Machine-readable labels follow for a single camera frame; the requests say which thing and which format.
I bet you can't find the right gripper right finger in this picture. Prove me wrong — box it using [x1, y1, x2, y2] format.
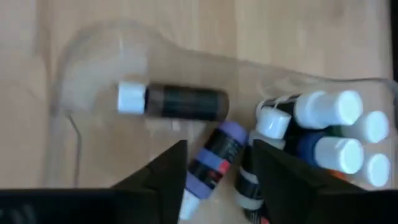
[252, 139, 398, 224]

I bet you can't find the small brown paint bottle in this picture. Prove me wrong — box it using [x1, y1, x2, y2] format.
[117, 81, 230, 123]

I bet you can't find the small purple paint bottle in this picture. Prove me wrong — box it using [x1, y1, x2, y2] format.
[178, 120, 249, 221]

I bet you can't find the clear plastic storage bin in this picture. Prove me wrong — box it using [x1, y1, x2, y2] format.
[42, 18, 398, 224]

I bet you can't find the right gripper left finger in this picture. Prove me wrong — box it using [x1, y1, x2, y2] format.
[0, 139, 188, 224]

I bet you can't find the small green paint bottle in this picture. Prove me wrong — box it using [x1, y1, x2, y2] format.
[326, 110, 390, 144]

